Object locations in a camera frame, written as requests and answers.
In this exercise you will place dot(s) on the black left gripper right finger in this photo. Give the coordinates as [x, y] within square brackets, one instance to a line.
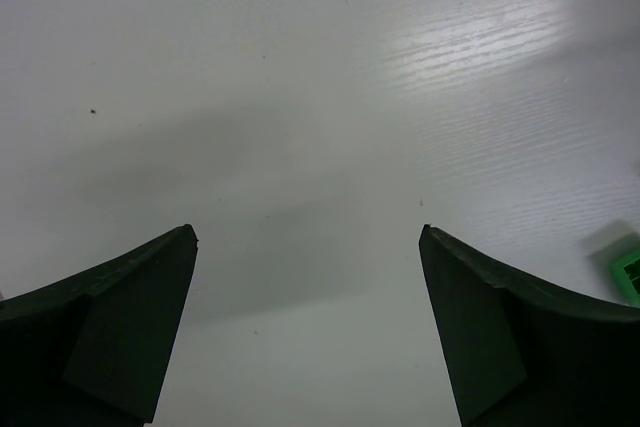
[521, 351]

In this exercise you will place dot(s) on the green two-by-two lego brick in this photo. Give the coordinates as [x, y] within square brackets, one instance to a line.
[626, 275]

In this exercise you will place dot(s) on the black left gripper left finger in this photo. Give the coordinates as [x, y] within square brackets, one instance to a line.
[93, 349]

